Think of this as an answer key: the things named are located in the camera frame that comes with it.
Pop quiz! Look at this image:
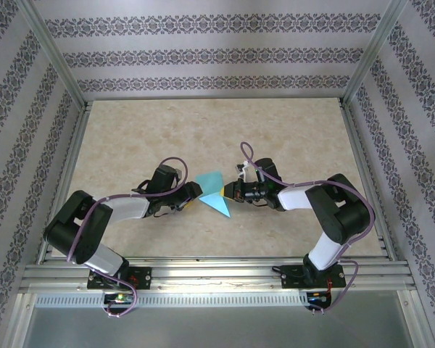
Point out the turquoise cloth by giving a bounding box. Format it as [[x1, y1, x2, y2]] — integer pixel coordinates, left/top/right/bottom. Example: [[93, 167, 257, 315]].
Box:
[[194, 169, 233, 220]]

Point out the grey metal shelf panel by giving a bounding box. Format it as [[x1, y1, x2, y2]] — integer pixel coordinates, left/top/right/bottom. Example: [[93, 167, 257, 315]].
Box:
[[12, 289, 427, 348]]

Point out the long aluminium frame rail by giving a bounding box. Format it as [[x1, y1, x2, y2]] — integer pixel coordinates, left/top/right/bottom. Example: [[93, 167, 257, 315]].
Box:
[[21, 257, 416, 291]]

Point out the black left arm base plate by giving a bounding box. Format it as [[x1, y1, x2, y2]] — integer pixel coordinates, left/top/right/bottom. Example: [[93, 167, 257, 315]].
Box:
[[88, 266, 153, 291]]

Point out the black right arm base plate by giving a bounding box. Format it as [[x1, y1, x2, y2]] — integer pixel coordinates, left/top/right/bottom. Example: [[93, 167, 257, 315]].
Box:
[[281, 264, 347, 290]]

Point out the slotted grey cable duct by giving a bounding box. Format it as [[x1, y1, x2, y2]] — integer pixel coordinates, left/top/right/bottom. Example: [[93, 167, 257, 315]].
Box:
[[34, 291, 309, 307]]

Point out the aluminium side rail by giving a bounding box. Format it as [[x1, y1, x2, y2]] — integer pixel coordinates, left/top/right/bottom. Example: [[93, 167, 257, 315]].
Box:
[[36, 103, 94, 264], [339, 99, 398, 262]]

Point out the aluminium frame post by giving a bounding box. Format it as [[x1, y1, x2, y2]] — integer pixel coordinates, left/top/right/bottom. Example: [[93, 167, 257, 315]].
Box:
[[342, 0, 410, 106], [16, 0, 90, 109]]

